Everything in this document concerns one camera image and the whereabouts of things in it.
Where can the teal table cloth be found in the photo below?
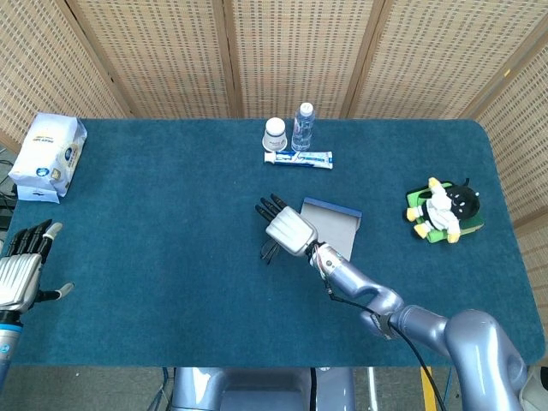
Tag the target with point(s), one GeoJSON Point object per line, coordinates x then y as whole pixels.
{"type": "Point", "coordinates": [171, 257]}

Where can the woven bamboo screen panel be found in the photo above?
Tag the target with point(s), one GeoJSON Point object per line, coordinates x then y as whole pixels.
{"type": "Point", "coordinates": [526, 141]}
{"type": "Point", "coordinates": [436, 55]}
{"type": "Point", "coordinates": [43, 64]}
{"type": "Point", "coordinates": [162, 55]}
{"type": "Point", "coordinates": [295, 47]}

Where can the black eyeglasses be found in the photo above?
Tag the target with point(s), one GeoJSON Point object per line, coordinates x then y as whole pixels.
{"type": "Point", "coordinates": [266, 250]}

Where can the white paper cup blue band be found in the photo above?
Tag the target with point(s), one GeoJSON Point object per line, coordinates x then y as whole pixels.
{"type": "Point", "coordinates": [274, 135]}

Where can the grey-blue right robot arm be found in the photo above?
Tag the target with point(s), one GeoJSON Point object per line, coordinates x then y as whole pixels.
{"type": "Point", "coordinates": [355, 282]}

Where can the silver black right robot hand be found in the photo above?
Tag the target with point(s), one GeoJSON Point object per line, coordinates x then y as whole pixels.
{"type": "Point", "coordinates": [291, 231]}

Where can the black white yellow plush toy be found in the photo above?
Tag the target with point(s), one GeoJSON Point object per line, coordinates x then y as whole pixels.
{"type": "Point", "coordinates": [441, 210]}

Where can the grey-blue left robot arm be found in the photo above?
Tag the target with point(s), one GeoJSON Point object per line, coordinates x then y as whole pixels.
{"type": "Point", "coordinates": [6, 342]}

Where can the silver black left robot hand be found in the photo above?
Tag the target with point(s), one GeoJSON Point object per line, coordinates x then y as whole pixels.
{"type": "Point", "coordinates": [17, 278]}

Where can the blue cardboard glasses case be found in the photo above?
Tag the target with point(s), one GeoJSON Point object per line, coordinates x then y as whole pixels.
{"type": "Point", "coordinates": [338, 231]}

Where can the grey-blue robot torso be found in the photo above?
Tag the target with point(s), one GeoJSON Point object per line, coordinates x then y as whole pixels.
{"type": "Point", "coordinates": [257, 389]}

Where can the clear plastic water bottle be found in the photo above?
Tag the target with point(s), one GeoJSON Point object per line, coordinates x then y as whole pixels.
{"type": "Point", "coordinates": [303, 128]}

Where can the large white tissue pack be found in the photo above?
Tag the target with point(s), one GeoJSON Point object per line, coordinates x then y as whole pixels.
{"type": "Point", "coordinates": [47, 150]}

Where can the white blue toothpaste tube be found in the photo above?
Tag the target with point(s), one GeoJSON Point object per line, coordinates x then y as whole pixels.
{"type": "Point", "coordinates": [299, 159]}

